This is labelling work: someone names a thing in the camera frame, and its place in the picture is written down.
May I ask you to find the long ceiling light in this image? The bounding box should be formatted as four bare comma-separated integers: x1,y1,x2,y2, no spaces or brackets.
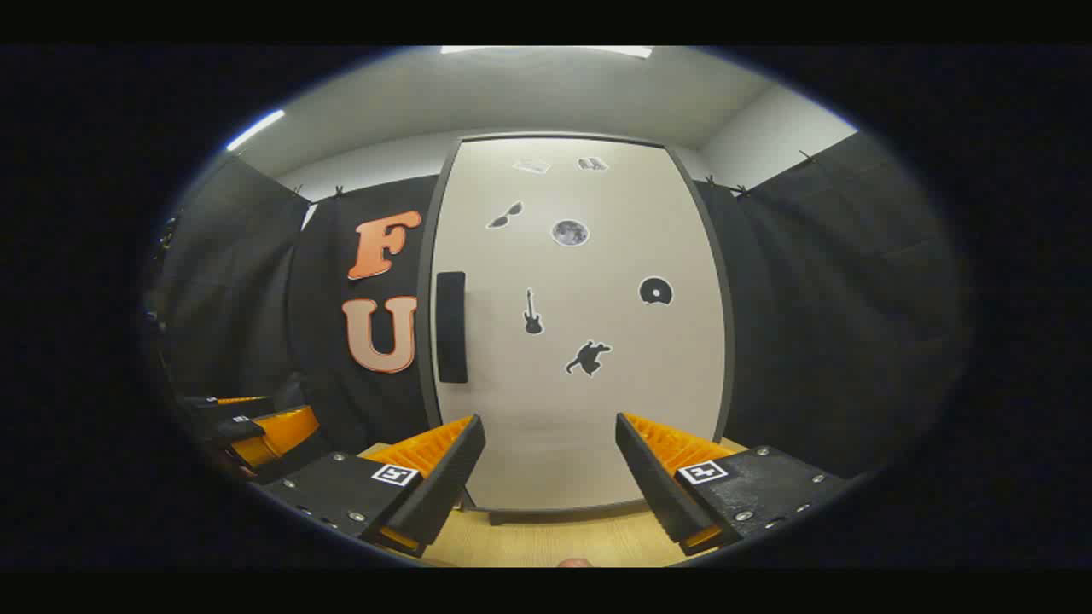
225,109,287,153

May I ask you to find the black backdrop cloth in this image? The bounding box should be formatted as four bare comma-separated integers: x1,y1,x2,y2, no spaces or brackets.
149,132,973,478

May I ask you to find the black door handle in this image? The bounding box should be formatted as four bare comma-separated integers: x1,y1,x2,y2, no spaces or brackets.
436,271,468,384

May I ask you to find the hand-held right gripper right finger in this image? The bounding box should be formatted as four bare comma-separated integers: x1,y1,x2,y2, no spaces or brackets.
614,412,850,557

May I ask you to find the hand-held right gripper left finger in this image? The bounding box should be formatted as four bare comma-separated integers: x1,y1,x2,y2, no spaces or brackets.
256,414,487,559

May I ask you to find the grey cabinet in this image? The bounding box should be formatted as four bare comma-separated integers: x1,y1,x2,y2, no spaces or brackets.
415,132,736,525

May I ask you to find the white cabinet door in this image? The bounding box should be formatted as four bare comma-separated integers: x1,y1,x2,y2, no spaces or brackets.
431,136,726,513

